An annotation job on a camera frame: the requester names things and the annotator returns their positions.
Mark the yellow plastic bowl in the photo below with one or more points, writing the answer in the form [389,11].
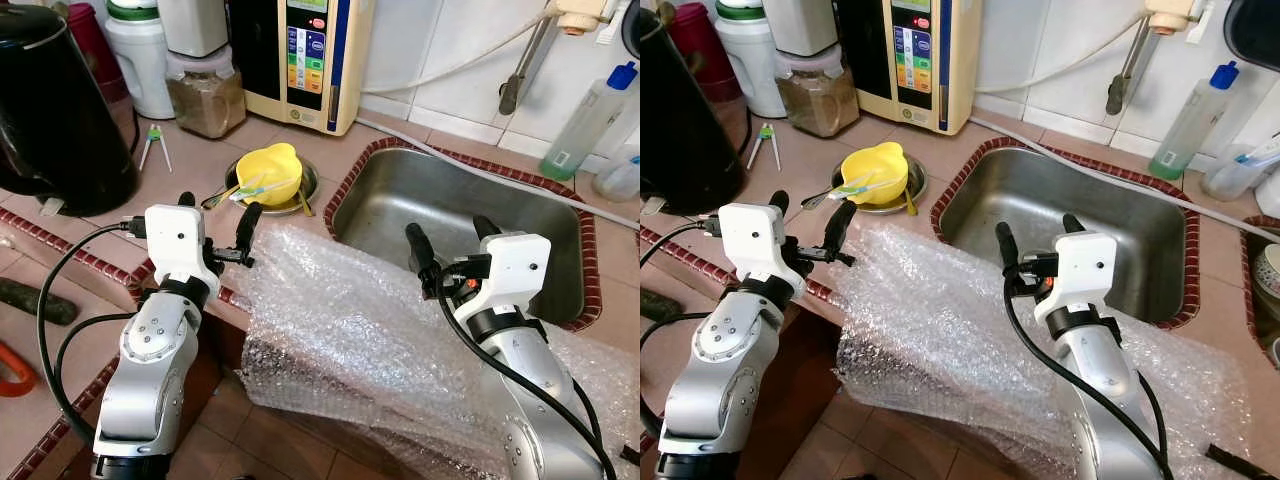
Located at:
[875,168]
[270,170]

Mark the round stainless steel dish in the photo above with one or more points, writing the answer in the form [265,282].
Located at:
[308,185]
[915,185]

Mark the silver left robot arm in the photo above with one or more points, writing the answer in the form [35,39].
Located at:
[720,360]
[150,360]

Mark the green white child spoon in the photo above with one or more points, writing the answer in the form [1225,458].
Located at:
[255,187]
[860,186]

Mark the stainless steel sink basin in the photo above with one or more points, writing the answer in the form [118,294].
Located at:
[1140,230]
[400,200]
[1262,320]

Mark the yellow plastic utensil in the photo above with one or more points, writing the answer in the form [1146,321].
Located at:
[909,202]
[304,204]

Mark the green white training chopsticks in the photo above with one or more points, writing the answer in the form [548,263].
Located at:
[155,135]
[765,134]

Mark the glass jar of brown powder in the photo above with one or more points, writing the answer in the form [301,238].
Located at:
[205,100]
[818,100]

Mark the clear bubble wrap sheet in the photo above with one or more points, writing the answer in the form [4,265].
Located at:
[930,330]
[340,320]

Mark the black electric kettle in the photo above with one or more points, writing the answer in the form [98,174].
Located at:
[690,130]
[60,120]

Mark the white jar with green band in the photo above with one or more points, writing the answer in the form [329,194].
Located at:
[750,60]
[140,65]

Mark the clear bottle with blue cap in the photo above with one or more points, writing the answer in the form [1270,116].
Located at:
[1195,120]
[590,120]

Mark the dark green oblong object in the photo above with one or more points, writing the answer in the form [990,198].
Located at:
[35,300]
[655,305]

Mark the cream water ionizer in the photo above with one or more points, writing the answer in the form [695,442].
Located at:
[300,60]
[915,60]

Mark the white grinder housing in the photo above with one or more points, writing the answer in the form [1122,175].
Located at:
[812,25]
[195,25]

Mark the maroon plastic cup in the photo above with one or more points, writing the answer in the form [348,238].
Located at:
[700,40]
[90,45]

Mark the blue white toothbrush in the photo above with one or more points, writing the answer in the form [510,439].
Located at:
[1255,158]

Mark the white patterned bowl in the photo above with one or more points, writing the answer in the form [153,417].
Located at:
[1268,270]

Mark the black hanging pan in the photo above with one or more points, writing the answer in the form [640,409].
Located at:
[1255,30]
[631,28]

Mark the cream faucet diverter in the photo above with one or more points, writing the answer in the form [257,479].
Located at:
[1172,14]
[582,14]

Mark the black flat bar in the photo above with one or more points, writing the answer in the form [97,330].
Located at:
[628,455]
[1240,460]

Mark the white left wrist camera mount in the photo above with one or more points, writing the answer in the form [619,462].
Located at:
[180,245]
[752,245]

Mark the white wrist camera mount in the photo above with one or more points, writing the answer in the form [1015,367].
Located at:
[180,245]
[1082,270]
[752,245]
[515,270]

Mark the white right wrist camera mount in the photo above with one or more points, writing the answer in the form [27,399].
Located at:
[1082,270]
[515,270]

